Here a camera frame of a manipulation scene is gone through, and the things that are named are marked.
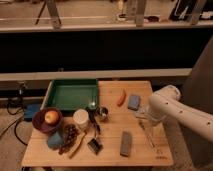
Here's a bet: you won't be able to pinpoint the grey rectangular sharpening block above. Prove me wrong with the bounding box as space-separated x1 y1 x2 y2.
120 131 132 157

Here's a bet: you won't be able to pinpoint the white plastic cup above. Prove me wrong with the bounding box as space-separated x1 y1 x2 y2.
73 109 89 130

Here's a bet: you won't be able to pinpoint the blue box on floor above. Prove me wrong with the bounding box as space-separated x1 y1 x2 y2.
24 104 41 121

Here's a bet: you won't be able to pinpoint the red yellow apple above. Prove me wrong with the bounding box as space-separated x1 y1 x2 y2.
45 111 59 125

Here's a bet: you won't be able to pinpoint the silver metal fork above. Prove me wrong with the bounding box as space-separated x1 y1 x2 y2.
137 119 156 149

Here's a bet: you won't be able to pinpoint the bunch of dark grapes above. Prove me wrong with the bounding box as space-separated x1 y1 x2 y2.
59 124 79 155

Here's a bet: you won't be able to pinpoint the black spatula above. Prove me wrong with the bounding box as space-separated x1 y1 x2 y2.
87 109 103 155

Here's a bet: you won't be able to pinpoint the wooden handled brush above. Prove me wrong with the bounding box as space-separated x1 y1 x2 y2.
68 131 87 159

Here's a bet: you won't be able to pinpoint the orange carrot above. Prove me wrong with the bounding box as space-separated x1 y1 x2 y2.
117 89 126 107

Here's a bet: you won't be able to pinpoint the green plastic tray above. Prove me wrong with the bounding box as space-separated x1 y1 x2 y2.
42 79 99 111

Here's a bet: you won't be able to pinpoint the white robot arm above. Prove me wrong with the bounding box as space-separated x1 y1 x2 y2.
145 85 213 143

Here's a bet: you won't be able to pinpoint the wooden cutting board table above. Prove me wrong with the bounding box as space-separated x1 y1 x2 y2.
22 81 173 167

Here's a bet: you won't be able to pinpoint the black cables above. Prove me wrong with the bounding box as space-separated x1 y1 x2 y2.
0 81 29 147

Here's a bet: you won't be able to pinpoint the blue sponge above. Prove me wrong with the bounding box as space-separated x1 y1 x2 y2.
127 95 140 111

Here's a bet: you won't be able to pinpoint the dark red bowl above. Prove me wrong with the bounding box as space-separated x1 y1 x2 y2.
32 107 63 134

